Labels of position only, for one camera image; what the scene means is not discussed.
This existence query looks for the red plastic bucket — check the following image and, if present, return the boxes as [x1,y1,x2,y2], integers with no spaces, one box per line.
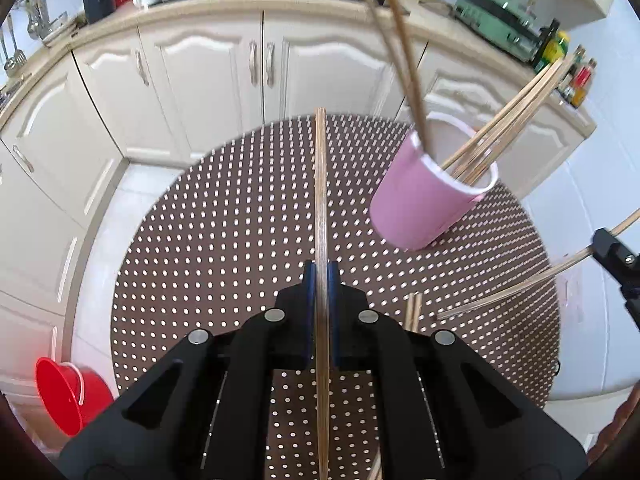
[35,356,115,438]

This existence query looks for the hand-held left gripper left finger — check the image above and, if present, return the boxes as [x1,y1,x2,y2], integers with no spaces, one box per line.
[60,260,318,480]

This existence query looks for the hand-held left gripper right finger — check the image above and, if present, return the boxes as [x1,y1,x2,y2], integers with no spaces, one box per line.
[327,260,586,480]

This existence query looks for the brown wooden chair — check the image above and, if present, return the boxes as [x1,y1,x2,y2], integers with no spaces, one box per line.
[585,392,640,466]

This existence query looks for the bundle of wooden chopsticks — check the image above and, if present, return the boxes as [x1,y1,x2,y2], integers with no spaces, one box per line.
[440,45,587,186]

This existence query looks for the round polka-dot table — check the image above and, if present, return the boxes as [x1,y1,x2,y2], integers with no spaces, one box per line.
[111,114,561,480]

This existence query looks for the white kitchen cabinets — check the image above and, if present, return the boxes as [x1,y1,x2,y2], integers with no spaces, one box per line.
[0,0,598,411]

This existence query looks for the pink cup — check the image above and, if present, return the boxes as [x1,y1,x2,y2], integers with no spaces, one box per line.
[369,115,501,252]

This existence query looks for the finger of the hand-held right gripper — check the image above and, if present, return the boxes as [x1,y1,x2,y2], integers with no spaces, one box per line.
[592,227,640,333]

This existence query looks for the mint green appliance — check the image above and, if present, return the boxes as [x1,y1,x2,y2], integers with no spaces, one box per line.
[452,0,548,63]

